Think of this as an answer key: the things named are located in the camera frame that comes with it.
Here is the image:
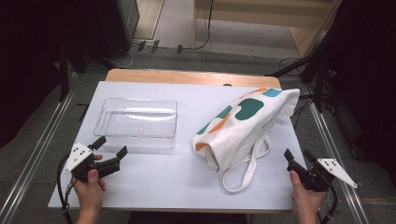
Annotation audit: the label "light wooden shelf unit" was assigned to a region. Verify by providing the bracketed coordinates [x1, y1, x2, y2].
[192, 0, 344, 59]

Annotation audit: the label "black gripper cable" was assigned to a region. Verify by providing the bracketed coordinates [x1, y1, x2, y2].
[56, 153, 77, 224]
[318, 183, 339, 224]

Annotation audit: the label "white table mat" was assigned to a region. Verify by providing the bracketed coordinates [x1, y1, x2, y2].
[48, 81, 308, 211]

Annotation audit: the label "black floor cables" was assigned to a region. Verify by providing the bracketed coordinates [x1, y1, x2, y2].
[290, 92, 316, 119]

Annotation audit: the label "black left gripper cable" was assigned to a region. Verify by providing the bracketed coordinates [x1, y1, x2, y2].
[56, 153, 77, 224]

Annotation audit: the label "metal floor rail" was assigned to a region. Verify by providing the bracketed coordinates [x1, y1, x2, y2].
[300, 83, 372, 224]
[0, 73, 78, 224]

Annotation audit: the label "black hanging cable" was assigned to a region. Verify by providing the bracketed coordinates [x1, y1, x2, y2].
[182, 0, 216, 51]

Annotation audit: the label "person's dark clothing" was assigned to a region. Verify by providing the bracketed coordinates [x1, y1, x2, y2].
[127, 211, 248, 224]

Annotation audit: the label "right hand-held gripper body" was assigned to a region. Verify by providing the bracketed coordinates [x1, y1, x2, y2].
[287, 159, 360, 191]

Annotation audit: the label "white patterned tote bag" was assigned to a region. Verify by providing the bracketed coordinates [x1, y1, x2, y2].
[191, 87, 302, 193]

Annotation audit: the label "dark grey cabinet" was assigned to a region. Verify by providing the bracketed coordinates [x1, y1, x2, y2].
[116, 0, 140, 41]

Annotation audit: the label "person's right hand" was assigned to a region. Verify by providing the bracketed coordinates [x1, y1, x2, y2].
[289, 170, 327, 216]

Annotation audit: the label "black tripod stand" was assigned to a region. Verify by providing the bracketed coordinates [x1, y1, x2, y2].
[264, 57, 327, 114]

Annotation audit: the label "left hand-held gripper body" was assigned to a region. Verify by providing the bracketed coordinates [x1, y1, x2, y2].
[64, 141, 121, 183]

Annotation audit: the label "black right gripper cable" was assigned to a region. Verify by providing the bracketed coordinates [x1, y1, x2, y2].
[318, 183, 339, 224]

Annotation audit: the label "person's left hand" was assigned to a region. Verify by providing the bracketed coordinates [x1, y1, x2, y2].
[71, 169, 107, 213]

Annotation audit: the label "clear plastic container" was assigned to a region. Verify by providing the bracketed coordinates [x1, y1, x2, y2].
[92, 97, 178, 150]

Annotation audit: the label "black curtain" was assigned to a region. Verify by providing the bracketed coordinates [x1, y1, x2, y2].
[311, 0, 396, 180]
[0, 0, 125, 149]

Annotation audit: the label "white floor cable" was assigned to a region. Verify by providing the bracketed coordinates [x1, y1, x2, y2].
[110, 46, 140, 69]

